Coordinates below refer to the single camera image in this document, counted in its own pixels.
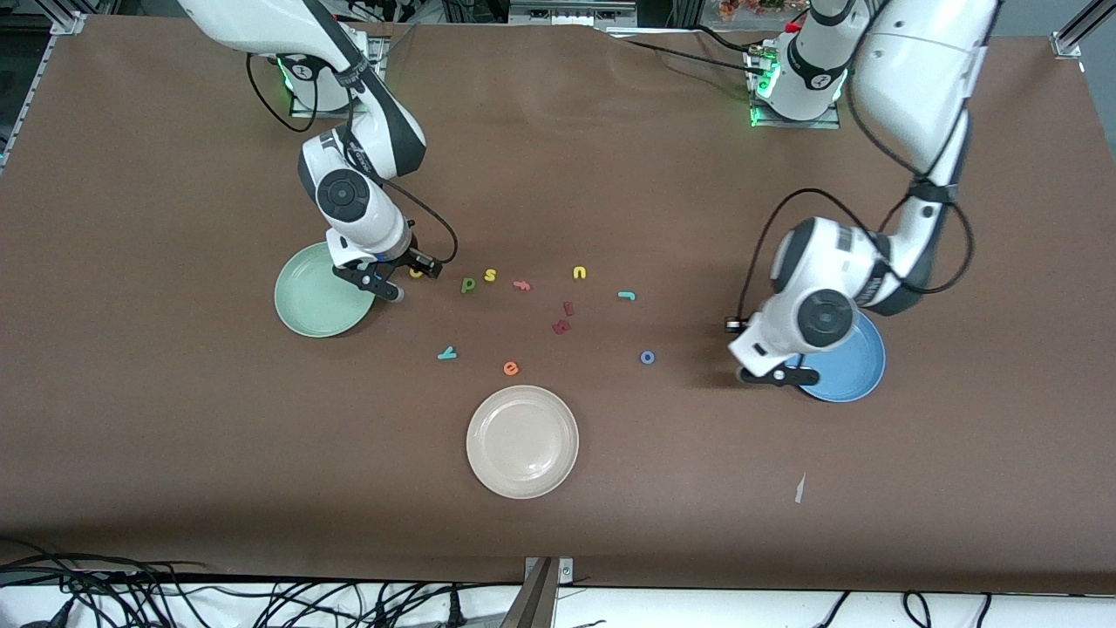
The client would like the aluminium frame profile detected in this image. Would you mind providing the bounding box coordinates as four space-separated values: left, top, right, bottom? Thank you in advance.
0 10 88 171
1051 0 1116 60

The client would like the blue plate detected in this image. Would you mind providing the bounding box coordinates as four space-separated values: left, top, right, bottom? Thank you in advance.
789 310 887 404

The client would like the silver metal box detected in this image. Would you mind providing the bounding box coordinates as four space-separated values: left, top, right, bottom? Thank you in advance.
510 0 637 27

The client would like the tangled black cable bundle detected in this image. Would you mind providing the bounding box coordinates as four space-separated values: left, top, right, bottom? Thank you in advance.
0 536 524 628

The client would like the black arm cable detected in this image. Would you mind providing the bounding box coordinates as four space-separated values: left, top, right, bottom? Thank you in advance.
247 52 459 264
725 52 975 335

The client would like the orange flower decoration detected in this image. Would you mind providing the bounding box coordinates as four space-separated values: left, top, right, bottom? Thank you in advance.
719 0 807 20

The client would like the beige plate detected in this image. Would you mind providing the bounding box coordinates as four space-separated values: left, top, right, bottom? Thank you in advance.
466 385 580 500

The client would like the metal bracket with post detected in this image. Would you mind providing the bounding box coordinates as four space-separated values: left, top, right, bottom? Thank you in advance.
501 556 575 628

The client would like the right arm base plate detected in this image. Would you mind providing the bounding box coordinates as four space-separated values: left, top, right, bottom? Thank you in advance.
289 35 384 119

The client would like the green plate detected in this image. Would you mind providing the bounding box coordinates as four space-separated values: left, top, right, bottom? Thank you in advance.
274 241 378 338

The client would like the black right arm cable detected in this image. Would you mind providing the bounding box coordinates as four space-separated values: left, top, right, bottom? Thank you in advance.
247 52 459 264

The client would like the black cable on table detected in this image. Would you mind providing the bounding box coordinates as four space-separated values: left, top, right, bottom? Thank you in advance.
610 24 772 84

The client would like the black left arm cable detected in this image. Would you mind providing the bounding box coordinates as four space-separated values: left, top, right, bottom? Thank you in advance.
725 52 975 335

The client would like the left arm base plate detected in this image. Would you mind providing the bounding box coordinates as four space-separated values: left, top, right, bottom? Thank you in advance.
750 48 842 130

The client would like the brown table cover sheet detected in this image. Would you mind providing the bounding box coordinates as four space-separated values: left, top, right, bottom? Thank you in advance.
0 17 1116 594

